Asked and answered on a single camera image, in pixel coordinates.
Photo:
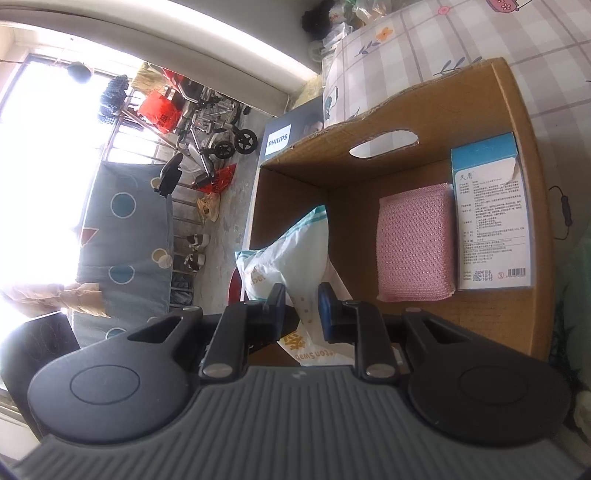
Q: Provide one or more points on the cardboard box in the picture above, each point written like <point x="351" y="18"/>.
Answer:
<point x="351" y="221"/>

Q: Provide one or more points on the clear plastic bag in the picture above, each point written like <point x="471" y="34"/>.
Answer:
<point x="337" y="34"/>

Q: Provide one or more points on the dark printed appliance box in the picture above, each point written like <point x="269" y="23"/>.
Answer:
<point x="281" y="138"/>

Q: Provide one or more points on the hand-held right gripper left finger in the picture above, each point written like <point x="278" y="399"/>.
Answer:
<point x="276" y="304"/>

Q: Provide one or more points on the dark cloth bundle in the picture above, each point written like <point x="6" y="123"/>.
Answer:
<point x="318" y="16"/>

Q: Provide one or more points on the dark square stool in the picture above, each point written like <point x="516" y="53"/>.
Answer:
<point x="37" y="350"/>

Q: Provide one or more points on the white black shoe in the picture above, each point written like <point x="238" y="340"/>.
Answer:
<point x="198" y="241"/>
<point x="196" y="262"/>

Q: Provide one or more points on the folded wheelchair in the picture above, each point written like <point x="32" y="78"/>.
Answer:
<point x="207" y="124"/>

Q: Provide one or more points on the beige padded jacket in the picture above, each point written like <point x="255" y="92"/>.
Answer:
<point x="74" y="295"/>

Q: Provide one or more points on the red plastic bag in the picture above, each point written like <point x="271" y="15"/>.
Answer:
<point x="159" y="110"/>

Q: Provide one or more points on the pink knitted sponge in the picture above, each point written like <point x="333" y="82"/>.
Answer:
<point x="415" y="240"/>

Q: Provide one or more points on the pale yellow hanging cloth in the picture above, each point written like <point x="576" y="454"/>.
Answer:
<point x="145" y="77"/>

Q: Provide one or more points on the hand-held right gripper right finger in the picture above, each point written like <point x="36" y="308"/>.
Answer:
<point x="327" y="314"/>

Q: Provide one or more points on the red patterned bag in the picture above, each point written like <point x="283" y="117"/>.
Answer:
<point x="221" y="179"/>

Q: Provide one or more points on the light blue carton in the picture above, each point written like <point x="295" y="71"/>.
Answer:
<point x="494" y="221"/>

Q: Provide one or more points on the dark blue hanging clothes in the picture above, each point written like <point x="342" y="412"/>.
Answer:
<point x="113" y="97"/>

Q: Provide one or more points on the beige cloth bag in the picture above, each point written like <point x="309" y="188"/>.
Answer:
<point x="208" y="207"/>

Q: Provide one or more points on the white cotton swab bag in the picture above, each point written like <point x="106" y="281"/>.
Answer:
<point x="291" y="263"/>

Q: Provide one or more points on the grey printed hanging sheet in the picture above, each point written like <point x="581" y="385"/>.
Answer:
<point x="134" y="230"/>

